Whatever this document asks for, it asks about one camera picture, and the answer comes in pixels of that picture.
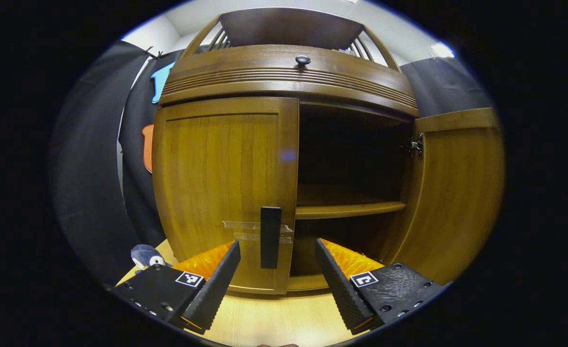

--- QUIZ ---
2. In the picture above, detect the wooden double-door shoe cabinet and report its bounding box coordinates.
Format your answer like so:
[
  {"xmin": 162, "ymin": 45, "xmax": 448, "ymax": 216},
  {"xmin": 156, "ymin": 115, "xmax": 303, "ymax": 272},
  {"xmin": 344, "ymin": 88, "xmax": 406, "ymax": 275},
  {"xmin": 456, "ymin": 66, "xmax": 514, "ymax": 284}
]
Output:
[{"xmin": 151, "ymin": 7, "xmax": 506, "ymax": 295}]

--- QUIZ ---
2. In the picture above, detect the wooden cabinet drawer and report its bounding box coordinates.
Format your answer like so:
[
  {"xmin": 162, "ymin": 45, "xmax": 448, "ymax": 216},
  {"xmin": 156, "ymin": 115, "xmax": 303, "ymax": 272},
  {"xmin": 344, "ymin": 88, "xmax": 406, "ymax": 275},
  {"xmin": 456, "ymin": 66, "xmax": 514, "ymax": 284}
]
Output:
[{"xmin": 159, "ymin": 44, "xmax": 419, "ymax": 117}]

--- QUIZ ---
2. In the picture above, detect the penguin plush toy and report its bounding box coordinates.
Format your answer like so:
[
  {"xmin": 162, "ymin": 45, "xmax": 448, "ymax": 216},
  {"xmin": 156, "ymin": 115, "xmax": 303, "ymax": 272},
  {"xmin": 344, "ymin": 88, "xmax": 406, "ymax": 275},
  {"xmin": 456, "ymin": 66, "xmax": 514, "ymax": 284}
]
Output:
[{"xmin": 130, "ymin": 244, "xmax": 173, "ymax": 271}]

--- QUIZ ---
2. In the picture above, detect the black door handle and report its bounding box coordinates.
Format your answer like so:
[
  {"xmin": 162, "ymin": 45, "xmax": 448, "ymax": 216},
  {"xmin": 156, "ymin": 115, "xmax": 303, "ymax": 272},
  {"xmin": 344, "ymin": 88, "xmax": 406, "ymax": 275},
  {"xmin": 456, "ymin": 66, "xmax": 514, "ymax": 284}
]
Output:
[{"xmin": 260, "ymin": 206, "xmax": 282, "ymax": 269}]

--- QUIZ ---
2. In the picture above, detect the small ceiling light panel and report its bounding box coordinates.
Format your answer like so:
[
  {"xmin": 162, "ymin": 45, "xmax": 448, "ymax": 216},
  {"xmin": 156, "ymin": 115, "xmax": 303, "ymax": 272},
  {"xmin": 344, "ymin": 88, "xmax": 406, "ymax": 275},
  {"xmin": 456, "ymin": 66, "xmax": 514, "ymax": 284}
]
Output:
[{"xmin": 430, "ymin": 42, "xmax": 456, "ymax": 59}]

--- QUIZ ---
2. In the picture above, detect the black backdrop cloth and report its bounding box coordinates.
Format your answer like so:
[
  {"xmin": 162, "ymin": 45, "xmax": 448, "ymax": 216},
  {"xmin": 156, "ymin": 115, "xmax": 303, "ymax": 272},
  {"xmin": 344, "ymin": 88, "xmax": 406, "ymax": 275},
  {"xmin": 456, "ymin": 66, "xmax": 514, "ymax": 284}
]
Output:
[{"xmin": 50, "ymin": 41, "xmax": 495, "ymax": 286}]

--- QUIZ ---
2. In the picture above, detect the wooden inner cabinet shelf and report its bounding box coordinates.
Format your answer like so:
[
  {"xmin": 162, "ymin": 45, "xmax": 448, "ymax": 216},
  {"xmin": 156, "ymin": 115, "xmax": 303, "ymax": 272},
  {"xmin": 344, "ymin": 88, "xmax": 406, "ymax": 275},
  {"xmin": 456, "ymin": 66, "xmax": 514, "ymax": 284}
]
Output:
[{"xmin": 296, "ymin": 183, "xmax": 407, "ymax": 220}]

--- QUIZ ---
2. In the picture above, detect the metal door hinge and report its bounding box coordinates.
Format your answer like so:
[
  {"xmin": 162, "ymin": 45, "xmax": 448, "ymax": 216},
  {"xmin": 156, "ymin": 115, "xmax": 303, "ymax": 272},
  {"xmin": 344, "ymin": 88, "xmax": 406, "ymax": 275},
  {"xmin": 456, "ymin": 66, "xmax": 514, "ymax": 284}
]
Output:
[{"xmin": 401, "ymin": 133, "xmax": 424, "ymax": 158}]

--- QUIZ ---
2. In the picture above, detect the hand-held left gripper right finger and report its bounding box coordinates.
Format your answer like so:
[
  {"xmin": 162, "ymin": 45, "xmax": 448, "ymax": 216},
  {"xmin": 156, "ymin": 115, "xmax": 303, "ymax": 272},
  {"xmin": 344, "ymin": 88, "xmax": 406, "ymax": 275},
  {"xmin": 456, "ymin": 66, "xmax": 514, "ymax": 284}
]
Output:
[{"xmin": 314, "ymin": 238, "xmax": 446, "ymax": 336}]

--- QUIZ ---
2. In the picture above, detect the wooden shoe cabinet door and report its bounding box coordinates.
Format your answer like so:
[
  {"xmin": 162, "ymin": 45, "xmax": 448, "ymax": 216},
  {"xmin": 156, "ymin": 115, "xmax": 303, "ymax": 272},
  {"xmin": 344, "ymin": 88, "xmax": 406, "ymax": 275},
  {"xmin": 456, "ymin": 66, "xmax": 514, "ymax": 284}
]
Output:
[
  {"xmin": 385, "ymin": 107, "xmax": 506, "ymax": 286},
  {"xmin": 152, "ymin": 96, "xmax": 300, "ymax": 295}
]

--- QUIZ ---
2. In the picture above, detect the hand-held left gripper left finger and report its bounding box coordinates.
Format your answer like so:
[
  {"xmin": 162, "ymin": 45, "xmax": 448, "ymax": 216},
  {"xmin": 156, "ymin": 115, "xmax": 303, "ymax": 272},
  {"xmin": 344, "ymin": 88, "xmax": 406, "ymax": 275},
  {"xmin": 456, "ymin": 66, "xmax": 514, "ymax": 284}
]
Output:
[{"xmin": 110, "ymin": 240, "xmax": 242, "ymax": 335}]

